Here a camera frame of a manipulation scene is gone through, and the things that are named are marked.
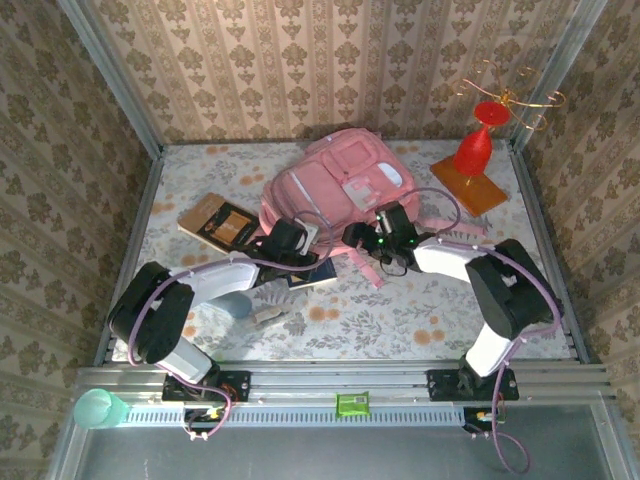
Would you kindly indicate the small beige stationery item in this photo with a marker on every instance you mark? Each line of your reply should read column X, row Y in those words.
column 265, row 316

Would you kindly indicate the pink student backpack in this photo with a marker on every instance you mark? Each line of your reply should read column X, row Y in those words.
column 320, row 185

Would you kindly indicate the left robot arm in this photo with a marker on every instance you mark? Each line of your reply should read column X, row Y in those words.
column 220, row 280

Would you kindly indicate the grey metal sheet panel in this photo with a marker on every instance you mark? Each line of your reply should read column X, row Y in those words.
column 325, row 455

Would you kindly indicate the teal plastic cup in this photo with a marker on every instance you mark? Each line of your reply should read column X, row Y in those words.
column 97, row 410

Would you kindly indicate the small black electronics board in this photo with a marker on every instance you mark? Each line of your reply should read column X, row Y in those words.
column 472, row 417
column 200, row 417

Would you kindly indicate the green wipes packet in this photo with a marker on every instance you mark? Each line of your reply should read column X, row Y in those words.
column 352, row 404

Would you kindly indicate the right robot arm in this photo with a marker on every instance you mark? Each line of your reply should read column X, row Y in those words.
column 450, row 260

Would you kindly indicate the wide aluminium extrusion beam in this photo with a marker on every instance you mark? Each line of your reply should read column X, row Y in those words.
column 325, row 380

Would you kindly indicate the grey-blue pencil case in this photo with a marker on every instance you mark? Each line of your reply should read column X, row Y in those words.
column 235, row 305

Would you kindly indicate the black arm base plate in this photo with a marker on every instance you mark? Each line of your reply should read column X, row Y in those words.
column 442, row 386
column 235, row 386

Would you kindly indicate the brown and black notebook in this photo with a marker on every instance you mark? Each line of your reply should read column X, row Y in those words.
column 215, row 220

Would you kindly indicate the aluminium frame post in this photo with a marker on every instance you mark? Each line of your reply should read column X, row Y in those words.
column 555, row 75
column 112, row 75

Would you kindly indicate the floral table cover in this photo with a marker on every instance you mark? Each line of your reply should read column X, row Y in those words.
column 400, row 340

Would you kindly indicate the aluminium side rail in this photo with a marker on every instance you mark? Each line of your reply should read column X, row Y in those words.
column 143, row 210
column 534, row 210

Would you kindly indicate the dark blue notebook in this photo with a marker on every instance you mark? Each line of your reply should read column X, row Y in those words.
column 320, row 278

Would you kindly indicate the orange flat board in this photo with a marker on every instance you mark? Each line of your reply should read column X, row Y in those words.
column 475, row 195

